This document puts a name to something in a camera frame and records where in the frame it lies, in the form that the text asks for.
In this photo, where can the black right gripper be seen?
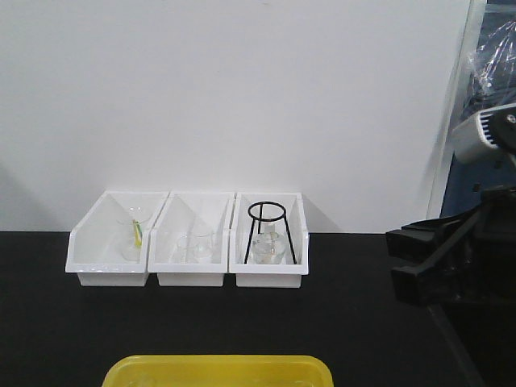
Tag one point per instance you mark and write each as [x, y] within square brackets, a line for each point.
[489, 251]

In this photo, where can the black yellow right robot arm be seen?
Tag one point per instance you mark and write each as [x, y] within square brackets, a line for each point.
[485, 332]

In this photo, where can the yellow plastic tray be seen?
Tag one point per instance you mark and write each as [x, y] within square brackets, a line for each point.
[219, 370]

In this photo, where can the glass flask in right bin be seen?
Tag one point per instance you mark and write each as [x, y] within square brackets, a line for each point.
[268, 246]

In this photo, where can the white right storage bin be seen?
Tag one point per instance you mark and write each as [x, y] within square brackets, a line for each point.
[285, 274]

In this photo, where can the white storage bin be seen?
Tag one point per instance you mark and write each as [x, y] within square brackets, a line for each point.
[285, 274]
[180, 212]
[92, 251]

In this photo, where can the blue pegboard shelf unit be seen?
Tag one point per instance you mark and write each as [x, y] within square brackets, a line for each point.
[457, 187]

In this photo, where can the clear plastic bag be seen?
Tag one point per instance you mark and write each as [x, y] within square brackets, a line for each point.
[492, 67]

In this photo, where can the clear beaker in middle bin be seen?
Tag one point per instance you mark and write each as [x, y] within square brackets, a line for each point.
[196, 246]

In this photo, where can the white middle storage bin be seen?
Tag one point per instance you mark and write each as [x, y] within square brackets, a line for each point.
[180, 212]

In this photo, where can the glass funnel with yellow tie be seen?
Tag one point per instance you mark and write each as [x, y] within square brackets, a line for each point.
[132, 224]

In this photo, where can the white left storage bin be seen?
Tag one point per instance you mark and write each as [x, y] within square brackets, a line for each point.
[92, 251]

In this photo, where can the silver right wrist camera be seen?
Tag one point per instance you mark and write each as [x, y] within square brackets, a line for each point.
[486, 133]

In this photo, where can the black wire tripod stand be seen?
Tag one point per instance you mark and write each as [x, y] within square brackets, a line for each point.
[266, 213]

